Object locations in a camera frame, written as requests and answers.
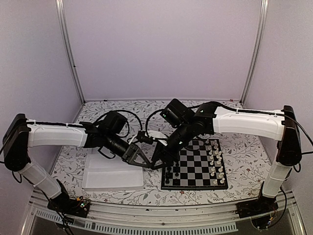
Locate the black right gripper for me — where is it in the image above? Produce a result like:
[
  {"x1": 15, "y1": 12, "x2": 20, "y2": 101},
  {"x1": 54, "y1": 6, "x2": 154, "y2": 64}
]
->
[{"x1": 150, "y1": 122, "x2": 194, "y2": 170}]

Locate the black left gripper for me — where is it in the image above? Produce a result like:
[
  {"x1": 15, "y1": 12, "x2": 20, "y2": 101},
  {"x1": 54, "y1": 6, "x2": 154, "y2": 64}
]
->
[{"x1": 104, "y1": 132, "x2": 151, "y2": 168}]

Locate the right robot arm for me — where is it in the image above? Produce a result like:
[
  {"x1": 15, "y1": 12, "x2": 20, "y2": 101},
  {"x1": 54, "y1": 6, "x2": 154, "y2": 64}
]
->
[{"x1": 146, "y1": 99, "x2": 302, "y2": 213}]

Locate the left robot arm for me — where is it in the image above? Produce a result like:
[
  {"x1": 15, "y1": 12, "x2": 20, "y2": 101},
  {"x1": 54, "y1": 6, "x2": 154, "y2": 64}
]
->
[{"x1": 2, "y1": 111, "x2": 151, "y2": 212}]

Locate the floral patterned table mat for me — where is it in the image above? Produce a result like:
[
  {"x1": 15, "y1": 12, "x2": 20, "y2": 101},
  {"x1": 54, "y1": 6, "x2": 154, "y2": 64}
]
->
[{"x1": 48, "y1": 99, "x2": 277, "y2": 206}]

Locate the white plastic tray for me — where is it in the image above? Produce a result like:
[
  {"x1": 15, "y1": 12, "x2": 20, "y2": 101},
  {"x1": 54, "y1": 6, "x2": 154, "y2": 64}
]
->
[{"x1": 82, "y1": 154, "x2": 144, "y2": 191}]

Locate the black and silver chessboard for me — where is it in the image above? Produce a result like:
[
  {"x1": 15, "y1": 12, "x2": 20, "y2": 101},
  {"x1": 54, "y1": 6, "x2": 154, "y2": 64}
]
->
[{"x1": 161, "y1": 139, "x2": 228, "y2": 190}]

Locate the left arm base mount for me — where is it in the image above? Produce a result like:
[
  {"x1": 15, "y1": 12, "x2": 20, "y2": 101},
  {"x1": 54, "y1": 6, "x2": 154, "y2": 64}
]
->
[{"x1": 47, "y1": 195, "x2": 90, "y2": 218}]

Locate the aluminium front rail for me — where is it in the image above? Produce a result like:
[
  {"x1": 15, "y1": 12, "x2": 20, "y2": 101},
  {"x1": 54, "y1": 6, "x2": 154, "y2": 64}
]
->
[{"x1": 21, "y1": 191, "x2": 306, "y2": 235}]

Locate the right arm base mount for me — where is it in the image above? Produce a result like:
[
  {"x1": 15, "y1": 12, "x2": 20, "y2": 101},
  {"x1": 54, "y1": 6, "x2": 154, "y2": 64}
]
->
[{"x1": 235, "y1": 198, "x2": 278, "y2": 230}]

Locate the aluminium frame post left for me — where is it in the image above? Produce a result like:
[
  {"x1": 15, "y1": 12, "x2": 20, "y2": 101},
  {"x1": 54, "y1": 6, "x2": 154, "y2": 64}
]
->
[{"x1": 55, "y1": 0, "x2": 86, "y2": 105}]

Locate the aluminium frame post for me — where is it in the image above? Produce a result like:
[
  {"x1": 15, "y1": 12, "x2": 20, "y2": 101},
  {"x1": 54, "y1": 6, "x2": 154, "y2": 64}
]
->
[
  {"x1": 55, "y1": 0, "x2": 86, "y2": 105},
  {"x1": 240, "y1": 0, "x2": 269, "y2": 106}
]

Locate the aluminium frame post right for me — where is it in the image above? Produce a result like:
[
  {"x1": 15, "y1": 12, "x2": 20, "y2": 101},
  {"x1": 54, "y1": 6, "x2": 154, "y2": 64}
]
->
[{"x1": 240, "y1": 0, "x2": 269, "y2": 106}]

